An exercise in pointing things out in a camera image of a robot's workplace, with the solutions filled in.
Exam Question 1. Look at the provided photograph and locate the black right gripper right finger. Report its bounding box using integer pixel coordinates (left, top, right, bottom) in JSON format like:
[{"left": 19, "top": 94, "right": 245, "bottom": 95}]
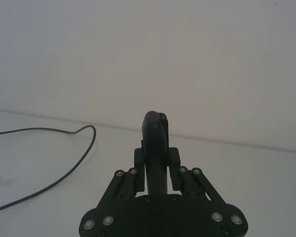
[{"left": 158, "top": 112, "right": 228, "bottom": 207}]

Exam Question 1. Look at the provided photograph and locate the thin black cable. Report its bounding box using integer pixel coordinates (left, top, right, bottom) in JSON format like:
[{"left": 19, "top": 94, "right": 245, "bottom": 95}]
[{"left": 0, "top": 125, "right": 97, "bottom": 217}]

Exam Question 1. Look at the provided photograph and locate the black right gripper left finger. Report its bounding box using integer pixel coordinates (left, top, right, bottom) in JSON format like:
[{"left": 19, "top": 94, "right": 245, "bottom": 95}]
[{"left": 98, "top": 110, "right": 164, "bottom": 207}]

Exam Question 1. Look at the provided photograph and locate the white table cloth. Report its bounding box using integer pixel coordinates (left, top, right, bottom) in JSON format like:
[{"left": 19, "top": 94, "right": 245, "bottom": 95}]
[{"left": 0, "top": 107, "right": 296, "bottom": 237}]

